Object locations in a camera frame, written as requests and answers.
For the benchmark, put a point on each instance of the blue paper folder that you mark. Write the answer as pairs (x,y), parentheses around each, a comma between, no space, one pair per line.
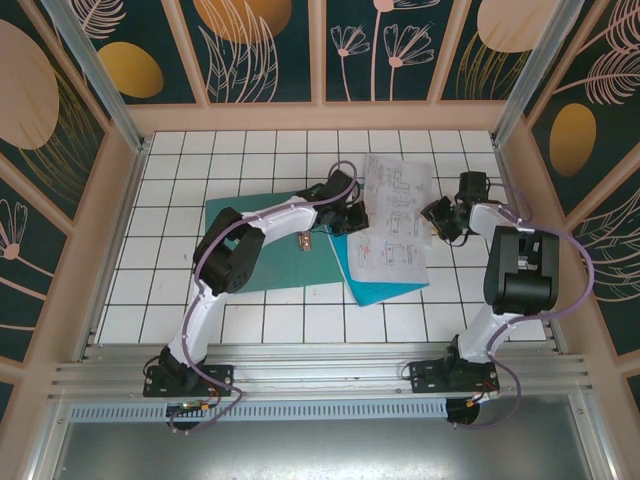
(380,292)

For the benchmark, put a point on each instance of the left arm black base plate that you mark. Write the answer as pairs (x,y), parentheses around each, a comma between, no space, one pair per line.
(220,375)

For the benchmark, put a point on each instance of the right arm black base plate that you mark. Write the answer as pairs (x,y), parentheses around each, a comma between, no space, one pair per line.
(425,375)

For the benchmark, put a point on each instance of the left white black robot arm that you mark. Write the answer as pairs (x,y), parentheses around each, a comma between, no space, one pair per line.
(220,260)

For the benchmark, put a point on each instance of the grey sheet metal panel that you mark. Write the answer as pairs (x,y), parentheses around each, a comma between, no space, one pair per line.
(320,452)

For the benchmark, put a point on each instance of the paper sheet with line drawings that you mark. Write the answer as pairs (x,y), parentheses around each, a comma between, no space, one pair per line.
(400,200)

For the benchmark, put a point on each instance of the green paper folder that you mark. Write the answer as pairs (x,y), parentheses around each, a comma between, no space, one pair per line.
(270,260)

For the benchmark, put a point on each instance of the aluminium mounting rail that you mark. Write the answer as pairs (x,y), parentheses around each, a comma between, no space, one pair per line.
(325,367)

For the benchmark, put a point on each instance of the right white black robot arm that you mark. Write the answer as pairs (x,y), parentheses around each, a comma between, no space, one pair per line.
(520,270)

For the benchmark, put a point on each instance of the aluminium frame post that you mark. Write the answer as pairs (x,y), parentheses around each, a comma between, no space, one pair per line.
(100,75)
(535,65)

